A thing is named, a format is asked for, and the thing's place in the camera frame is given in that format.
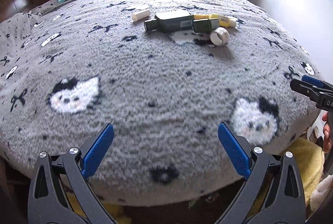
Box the yellow tube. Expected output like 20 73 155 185
194 13 238 27

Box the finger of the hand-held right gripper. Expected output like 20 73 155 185
302 75 333 92
290 79 323 104

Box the small dark green box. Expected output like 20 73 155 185
193 19 220 33

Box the person's right hand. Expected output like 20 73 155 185
321 112 333 153

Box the grey printed blanket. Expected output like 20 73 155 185
0 0 324 207

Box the white tape roll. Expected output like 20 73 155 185
210 27 230 46

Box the grey dotted pillow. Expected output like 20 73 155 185
0 13 43 42
30 0 65 15

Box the white fleece cloth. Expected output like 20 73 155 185
309 176 333 213

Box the white cylindrical stick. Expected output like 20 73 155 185
132 9 151 22

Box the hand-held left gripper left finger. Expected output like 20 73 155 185
27 123 115 224

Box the large dark green bottle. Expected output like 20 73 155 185
144 10 194 33

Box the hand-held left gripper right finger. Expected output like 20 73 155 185
218 122 306 224

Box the yellow fleece clothing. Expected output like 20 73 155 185
280 137 326 205

